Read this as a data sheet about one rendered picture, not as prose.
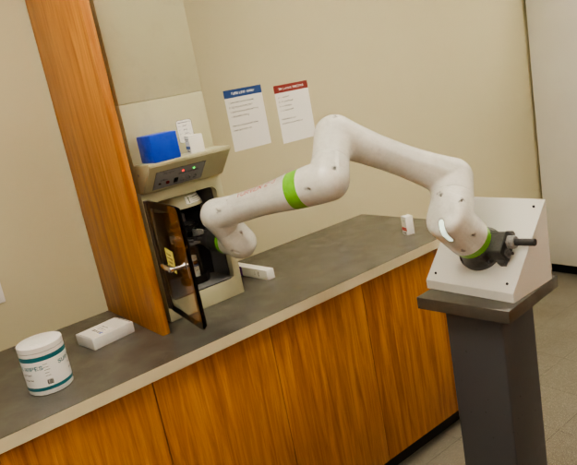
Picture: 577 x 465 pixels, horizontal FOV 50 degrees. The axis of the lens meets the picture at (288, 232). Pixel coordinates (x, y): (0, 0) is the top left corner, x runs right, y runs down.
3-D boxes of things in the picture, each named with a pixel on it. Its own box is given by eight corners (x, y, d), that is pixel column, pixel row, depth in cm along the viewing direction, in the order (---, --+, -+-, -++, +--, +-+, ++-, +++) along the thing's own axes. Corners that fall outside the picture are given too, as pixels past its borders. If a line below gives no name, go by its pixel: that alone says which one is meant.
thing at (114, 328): (78, 344, 214) (75, 334, 213) (117, 327, 225) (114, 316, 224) (95, 351, 205) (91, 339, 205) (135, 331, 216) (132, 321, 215)
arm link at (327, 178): (359, 167, 178) (336, 143, 170) (355, 203, 171) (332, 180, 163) (307, 183, 188) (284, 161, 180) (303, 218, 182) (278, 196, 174)
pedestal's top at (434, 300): (558, 286, 197) (557, 274, 196) (510, 324, 177) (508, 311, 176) (469, 275, 221) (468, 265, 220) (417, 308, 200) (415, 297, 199)
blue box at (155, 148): (141, 163, 206) (135, 137, 204) (168, 157, 212) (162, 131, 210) (154, 163, 198) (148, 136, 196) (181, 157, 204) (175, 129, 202)
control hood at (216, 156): (139, 195, 208) (132, 165, 205) (220, 172, 226) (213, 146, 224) (154, 196, 198) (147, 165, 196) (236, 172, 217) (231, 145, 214)
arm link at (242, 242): (249, 267, 201) (269, 242, 205) (227, 241, 195) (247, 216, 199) (225, 263, 212) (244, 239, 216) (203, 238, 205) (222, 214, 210)
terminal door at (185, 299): (174, 309, 217) (147, 199, 207) (207, 330, 191) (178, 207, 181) (171, 309, 216) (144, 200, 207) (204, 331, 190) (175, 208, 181)
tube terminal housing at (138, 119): (141, 310, 238) (90, 112, 220) (211, 282, 257) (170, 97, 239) (171, 322, 219) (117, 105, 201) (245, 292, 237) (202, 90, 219)
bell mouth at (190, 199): (147, 211, 230) (143, 196, 229) (187, 199, 240) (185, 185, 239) (168, 213, 216) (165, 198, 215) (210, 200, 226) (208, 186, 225)
